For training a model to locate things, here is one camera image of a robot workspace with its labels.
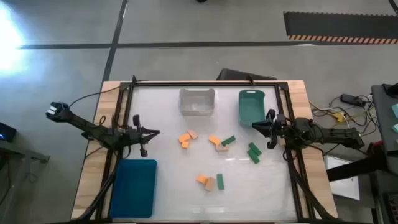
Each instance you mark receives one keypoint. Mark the blue plastic bin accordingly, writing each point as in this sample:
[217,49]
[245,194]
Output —
[133,189]

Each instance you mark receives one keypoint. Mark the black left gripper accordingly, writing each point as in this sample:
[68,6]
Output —
[136,135]

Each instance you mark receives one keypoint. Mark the black diagonal bar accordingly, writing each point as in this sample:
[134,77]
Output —
[354,169]

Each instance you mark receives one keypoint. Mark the black hazard-striped floor mat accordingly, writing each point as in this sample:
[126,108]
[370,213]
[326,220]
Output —
[339,25]

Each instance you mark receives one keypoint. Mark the teal plastic bin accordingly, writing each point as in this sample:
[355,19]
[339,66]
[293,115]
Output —
[251,107]

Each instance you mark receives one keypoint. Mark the dark drawer cabinet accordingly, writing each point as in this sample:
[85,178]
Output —
[392,208]

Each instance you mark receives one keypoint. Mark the small teal box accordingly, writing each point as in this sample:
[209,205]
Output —
[395,128]
[395,110]

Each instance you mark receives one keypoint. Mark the tan wooden block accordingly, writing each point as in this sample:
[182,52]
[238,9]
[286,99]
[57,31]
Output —
[210,184]
[193,134]
[282,142]
[222,148]

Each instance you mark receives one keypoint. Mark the black aluminium table frame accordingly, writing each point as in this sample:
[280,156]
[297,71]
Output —
[202,84]

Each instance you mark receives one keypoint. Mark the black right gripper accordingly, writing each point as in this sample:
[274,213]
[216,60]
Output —
[276,129]

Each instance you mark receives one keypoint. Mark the black device with blue light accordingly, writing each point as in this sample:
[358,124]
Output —
[7,132]

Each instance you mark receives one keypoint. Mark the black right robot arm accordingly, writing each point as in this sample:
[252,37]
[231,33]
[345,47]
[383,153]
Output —
[335,137]

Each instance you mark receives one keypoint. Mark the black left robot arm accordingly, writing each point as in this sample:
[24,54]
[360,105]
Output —
[90,129]

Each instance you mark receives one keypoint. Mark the grey side table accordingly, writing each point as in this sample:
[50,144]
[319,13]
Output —
[25,152]

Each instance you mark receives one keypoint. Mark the black power adapter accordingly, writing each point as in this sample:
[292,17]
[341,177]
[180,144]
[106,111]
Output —
[350,99]

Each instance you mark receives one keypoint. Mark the white paper sheet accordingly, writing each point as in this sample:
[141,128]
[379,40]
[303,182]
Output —
[345,188]

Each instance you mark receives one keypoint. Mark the white plastic bin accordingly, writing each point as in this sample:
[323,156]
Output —
[196,102]

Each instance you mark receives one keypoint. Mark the orange wooden block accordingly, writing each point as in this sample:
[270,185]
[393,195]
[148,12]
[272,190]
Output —
[202,179]
[184,137]
[185,145]
[214,139]

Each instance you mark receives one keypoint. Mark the green wooden block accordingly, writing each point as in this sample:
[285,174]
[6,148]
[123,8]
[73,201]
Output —
[255,149]
[228,141]
[253,156]
[220,182]

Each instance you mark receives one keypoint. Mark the black desk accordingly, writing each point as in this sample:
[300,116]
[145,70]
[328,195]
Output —
[384,133]

